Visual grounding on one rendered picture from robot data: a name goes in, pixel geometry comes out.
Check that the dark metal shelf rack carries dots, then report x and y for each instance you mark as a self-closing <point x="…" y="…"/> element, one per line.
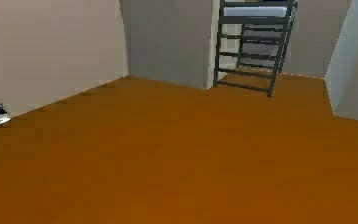
<point x="277" y="56"/>

